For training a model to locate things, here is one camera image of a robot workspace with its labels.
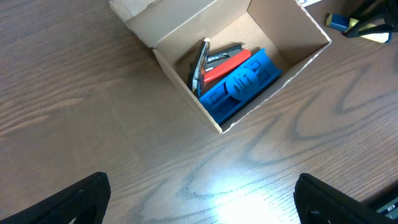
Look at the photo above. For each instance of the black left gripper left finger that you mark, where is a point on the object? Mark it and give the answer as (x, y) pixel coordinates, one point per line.
(84, 202)

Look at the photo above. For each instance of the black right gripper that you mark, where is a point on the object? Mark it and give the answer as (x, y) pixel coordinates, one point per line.
(371, 11)

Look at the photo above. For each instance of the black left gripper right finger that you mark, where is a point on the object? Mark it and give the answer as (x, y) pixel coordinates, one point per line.
(318, 202)

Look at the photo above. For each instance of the yellow highlighter with blue cap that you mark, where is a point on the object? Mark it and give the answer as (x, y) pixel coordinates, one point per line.
(342, 24)

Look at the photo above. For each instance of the brown cardboard box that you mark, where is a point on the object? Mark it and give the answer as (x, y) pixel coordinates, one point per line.
(173, 29)

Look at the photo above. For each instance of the blue plastic holder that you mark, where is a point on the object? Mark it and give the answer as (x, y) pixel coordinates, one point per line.
(240, 87)

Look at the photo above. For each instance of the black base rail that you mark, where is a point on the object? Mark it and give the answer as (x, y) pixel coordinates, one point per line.
(386, 203)

